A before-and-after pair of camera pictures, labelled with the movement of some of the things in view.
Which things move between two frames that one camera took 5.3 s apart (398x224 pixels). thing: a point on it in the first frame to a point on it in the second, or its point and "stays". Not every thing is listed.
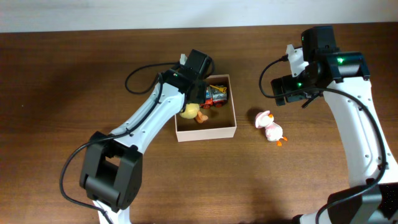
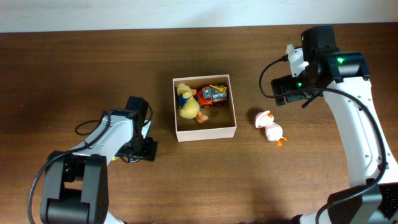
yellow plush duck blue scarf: [192, 111] stays
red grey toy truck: [216, 96] stays
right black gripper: [280, 92] stays
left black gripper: [201, 96] to [148, 155]
